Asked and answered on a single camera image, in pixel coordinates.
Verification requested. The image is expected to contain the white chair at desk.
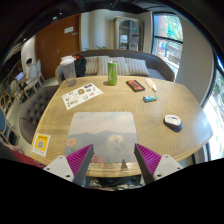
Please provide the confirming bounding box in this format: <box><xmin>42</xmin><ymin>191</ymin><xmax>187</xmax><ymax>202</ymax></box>
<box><xmin>24</xmin><ymin>63</ymin><xmax>41</xmax><ymax>95</ymax></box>

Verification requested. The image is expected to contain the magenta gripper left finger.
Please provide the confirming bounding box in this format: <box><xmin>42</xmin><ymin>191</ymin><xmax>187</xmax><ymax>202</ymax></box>
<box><xmin>66</xmin><ymin>144</ymin><xmax>94</xmax><ymax>186</ymax></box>

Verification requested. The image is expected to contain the striped cushion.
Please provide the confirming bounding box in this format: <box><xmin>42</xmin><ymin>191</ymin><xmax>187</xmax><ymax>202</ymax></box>
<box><xmin>86</xmin><ymin>56</ymin><xmax>98</xmax><ymax>75</ymax></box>
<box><xmin>97</xmin><ymin>56</ymin><xmax>110</xmax><ymax>76</ymax></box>
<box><xmin>125</xmin><ymin>58</ymin><xmax>149</xmax><ymax>76</ymax></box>

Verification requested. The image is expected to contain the yellow QR code sign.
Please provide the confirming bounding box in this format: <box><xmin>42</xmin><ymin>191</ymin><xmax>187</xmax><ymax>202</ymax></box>
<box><xmin>31</xmin><ymin>133</ymin><xmax>50</xmax><ymax>157</ymax></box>

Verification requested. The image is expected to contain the black and red flat box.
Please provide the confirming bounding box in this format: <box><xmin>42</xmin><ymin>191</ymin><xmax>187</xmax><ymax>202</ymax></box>
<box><xmin>126</xmin><ymin>80</ymin><xmax>145</xmax><ymax>92</ymax></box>

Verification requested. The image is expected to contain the black bag on sofa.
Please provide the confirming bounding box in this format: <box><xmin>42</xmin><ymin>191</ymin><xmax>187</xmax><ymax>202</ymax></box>
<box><xmin>75</xmin><ymin>58</ymin><xmax>86</xmax><ymax>77</ymax></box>

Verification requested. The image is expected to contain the floral picture mouse pad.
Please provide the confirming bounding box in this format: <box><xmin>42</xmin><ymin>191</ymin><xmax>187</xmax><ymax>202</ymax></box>
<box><xmin>64</xmin><ymin>112</ymin><xmax>138</xmax><ymax>163</ymax></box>

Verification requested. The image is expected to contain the striped cushion middle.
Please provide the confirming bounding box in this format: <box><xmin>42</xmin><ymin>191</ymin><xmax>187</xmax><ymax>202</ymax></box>
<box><xmin>97</xmin><ymin>56</ymin><xmax>110</xmax><ymax>76</ymax></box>

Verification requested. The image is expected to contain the green drink can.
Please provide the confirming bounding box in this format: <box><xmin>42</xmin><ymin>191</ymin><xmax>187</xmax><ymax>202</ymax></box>
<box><xmin>108</xmin><ymin>61</ymin><xmax>118</xmax><ymax>86</ymax></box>

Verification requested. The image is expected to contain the grey tufted ottoman chair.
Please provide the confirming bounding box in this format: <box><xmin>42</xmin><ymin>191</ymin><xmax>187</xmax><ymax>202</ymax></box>
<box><xmin>19</xmin><ymin>85</ymin><xmax>59</xmax><ymax>144</ymax></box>

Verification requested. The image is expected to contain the cream wrapped packet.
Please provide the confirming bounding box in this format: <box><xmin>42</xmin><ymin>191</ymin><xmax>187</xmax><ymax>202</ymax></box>
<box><xmin>145</xmin><ymin>78</ymin><xmax>157</xmax><ymax>92</ymax></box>

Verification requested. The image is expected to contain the glass door wooden cabinet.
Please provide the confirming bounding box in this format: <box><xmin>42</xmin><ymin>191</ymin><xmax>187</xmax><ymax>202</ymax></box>
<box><xmin>114</xmin><ymin>16</ymin><xmax>144</xmax><ymax>51</ymax></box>

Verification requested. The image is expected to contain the brown wooden door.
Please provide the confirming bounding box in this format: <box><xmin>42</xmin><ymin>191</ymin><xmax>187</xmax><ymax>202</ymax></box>
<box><xmin>35</xmin><ymin>14</ymin><xmax>81</xmax><ymax>79</ymax></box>

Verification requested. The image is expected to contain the striped cushion right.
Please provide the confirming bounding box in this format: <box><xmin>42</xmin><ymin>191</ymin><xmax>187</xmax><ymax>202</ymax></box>
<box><xmin>125</xmin><ymin>58</ymin><xmax>149</xmax><ymax>76</ymax></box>

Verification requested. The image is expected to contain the clear plastic blender jar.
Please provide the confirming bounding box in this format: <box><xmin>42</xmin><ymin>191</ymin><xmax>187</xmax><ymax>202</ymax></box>
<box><xmin>60</xmin><ymin>56</ymin><xmax>76</xmax><ymax>87</ymax></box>

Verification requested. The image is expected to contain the grey curved sofa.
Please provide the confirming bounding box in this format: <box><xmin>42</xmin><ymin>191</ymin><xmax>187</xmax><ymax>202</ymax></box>
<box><xmin>54</xmin><ymin>49</ymin><xmax>176</xmax><ymax>83</ymax></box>

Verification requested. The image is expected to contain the white and grey computer mouse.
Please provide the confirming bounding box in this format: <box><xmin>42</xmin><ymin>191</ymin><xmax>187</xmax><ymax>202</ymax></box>
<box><xmin>164</xmin><ymin>114</ymin><xmax>183</xmax><ymax>132</ymax></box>

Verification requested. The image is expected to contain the small teal packet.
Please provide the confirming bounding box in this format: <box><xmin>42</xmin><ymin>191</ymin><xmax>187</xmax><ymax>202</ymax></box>
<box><xmin>143</xmin><ymin>95</ymin><xmax>158</xmax><ymax>103</ymax></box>

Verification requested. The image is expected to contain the white sticker sheet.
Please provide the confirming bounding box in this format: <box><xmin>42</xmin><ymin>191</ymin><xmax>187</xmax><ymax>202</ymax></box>
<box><xmin>62</xmin><ymin>83</ymin><xmax>102</xmax><ymax>110</ymax></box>

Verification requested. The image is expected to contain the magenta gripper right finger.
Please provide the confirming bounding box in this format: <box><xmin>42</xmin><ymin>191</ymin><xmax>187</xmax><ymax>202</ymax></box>
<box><xmin>134</xmin><ymin>143</ymin><xmax>161</xmax><ymax>184</ymax></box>

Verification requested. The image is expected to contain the striped cushion left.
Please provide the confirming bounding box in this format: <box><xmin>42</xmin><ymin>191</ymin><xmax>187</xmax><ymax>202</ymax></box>
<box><xmin>86</xmin><ymin>56</ymin><xmax>98</xmax><ymax>75</ymax></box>

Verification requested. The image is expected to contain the seated person in white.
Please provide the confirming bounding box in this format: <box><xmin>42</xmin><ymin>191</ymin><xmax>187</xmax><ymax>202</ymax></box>
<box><xmin>20</xmin><ymin>58</ymin><xmax>37</xmax><ymax>89</ymax></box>

